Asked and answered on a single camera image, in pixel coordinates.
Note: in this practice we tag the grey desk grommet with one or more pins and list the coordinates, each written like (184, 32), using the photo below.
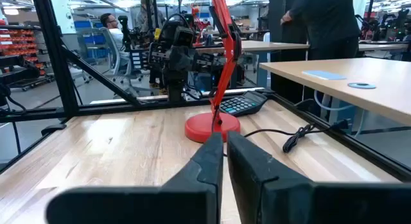
(353, 86)

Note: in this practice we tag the light wood desk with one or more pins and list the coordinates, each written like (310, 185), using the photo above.
(369, 73)

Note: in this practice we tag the light blue flat card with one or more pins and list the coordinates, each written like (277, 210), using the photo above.
(324, 75)

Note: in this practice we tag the black aluminium table frame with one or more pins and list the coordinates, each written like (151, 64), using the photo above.
(54, 57)

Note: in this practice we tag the orange parts bin rack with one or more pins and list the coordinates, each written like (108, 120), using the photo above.
(19, 44)

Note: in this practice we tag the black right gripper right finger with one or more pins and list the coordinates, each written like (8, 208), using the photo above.
(273, 198)

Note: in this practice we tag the person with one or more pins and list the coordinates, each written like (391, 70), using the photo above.
(144, 15)
(117, 34)
(327, 22)

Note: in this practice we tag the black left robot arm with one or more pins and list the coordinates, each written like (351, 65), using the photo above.
(176, 89)

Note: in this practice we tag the grey office chair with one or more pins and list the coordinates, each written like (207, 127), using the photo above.
(110, 54)

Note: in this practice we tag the black calculator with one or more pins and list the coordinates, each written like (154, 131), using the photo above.
(244, 103)

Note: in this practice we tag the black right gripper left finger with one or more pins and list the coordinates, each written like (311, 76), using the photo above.
(192, 198)

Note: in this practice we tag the red desk lamp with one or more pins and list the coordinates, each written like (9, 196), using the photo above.
(208, 126)

